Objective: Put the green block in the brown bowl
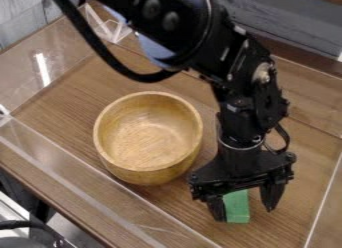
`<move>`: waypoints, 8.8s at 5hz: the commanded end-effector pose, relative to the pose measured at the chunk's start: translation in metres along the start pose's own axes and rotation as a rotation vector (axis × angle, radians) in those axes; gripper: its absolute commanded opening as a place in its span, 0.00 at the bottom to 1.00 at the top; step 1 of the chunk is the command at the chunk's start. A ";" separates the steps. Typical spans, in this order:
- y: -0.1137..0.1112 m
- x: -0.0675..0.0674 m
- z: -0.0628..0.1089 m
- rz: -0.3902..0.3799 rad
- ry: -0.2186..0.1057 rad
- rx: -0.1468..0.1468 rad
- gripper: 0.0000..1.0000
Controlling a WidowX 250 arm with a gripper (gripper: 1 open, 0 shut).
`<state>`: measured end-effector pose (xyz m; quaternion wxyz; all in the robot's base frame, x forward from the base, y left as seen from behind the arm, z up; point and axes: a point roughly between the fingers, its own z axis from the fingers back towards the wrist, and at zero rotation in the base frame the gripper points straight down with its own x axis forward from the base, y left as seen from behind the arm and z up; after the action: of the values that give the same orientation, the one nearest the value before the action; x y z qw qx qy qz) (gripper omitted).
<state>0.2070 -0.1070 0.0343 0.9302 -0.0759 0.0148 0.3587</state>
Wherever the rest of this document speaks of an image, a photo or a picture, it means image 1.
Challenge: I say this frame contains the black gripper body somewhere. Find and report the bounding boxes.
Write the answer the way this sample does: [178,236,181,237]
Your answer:
[189,150,297,202]

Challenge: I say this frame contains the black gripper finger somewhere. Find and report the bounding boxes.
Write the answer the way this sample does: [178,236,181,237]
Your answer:
[261,181,286,212]
[208,195,228,222]

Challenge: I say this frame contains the green rectangular block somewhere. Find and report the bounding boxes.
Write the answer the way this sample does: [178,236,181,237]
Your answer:
[224,190,250,224]

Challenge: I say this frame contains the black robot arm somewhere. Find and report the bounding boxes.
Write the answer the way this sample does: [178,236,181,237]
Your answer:
[98,0,297,222]

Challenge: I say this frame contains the brown wooden bowl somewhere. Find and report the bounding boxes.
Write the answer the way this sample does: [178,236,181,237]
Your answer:
[93,91,204,186]

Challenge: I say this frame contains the clear acrylic tray wall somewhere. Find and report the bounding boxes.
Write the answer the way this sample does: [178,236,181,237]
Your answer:
[0,113,221,248]

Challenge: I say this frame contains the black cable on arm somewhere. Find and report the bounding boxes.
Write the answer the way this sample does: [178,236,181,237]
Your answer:
[46,0,185,84]

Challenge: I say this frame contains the black cable lower left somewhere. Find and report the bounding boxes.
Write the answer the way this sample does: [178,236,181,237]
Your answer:
[0,220,65,248]

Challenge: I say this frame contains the clear acrylic corner bracket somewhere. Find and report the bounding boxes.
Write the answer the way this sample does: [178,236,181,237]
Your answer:
[85,4,133,44]

